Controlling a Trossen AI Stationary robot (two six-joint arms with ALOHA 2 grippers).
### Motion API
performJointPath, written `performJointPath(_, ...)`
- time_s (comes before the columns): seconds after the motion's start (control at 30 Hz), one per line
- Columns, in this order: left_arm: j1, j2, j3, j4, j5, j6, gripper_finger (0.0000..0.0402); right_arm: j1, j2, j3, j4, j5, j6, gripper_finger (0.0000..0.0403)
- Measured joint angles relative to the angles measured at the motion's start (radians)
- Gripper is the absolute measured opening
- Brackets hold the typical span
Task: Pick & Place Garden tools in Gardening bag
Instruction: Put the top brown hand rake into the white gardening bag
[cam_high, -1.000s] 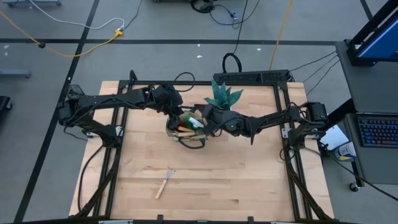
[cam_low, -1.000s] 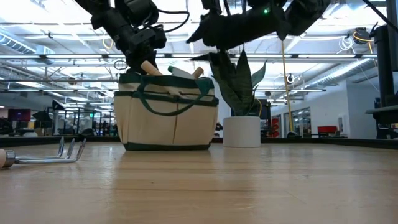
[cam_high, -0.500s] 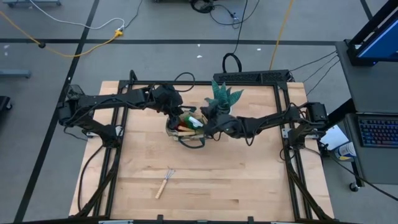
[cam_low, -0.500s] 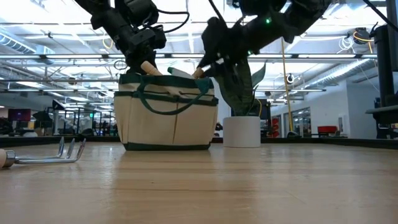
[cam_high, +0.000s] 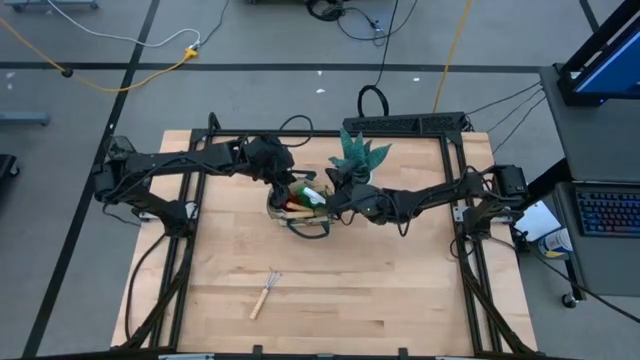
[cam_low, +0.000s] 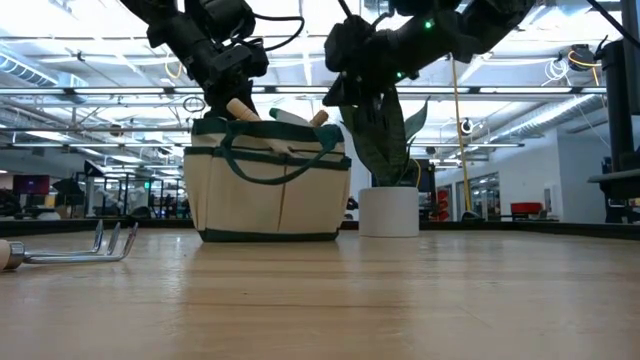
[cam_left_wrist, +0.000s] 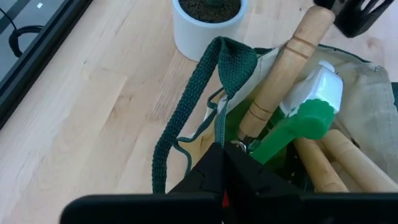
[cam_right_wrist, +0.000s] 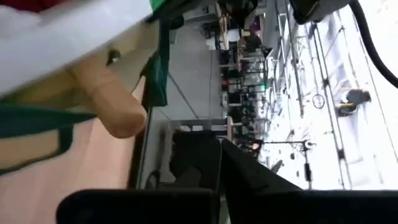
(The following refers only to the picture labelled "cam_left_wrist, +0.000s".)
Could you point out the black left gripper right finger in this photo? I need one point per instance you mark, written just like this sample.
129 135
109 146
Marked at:
248 180

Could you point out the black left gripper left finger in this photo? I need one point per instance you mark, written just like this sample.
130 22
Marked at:
205 177

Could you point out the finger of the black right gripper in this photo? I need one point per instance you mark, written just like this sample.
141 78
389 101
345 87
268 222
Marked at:
351 25
325 3

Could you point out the white and green spray bottle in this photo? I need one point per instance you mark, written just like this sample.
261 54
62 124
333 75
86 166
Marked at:
320 87

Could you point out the green plant in white pot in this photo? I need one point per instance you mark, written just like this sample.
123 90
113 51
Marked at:
199 34

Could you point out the black aluminium table frame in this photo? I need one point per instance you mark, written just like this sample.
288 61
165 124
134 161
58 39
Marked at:
31 65

